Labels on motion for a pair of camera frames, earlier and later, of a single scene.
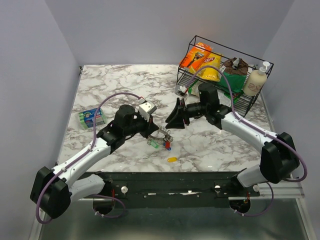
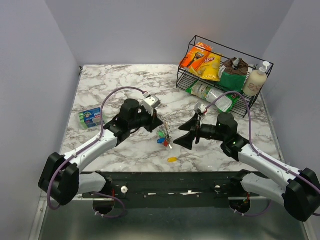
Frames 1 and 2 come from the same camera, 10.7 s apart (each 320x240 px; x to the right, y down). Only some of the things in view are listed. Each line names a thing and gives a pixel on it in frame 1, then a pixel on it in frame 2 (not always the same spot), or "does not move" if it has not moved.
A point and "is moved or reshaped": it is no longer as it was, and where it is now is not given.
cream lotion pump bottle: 255,80 does not move
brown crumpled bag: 237,66 does not move
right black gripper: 178,123 -> 193,127
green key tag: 154,144 -> 160,134
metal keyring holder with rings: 167,133 is moved or reshaped
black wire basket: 239,77 does not move
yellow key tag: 172,159 does not move
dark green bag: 236,82 does not move
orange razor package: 195,57 does not move
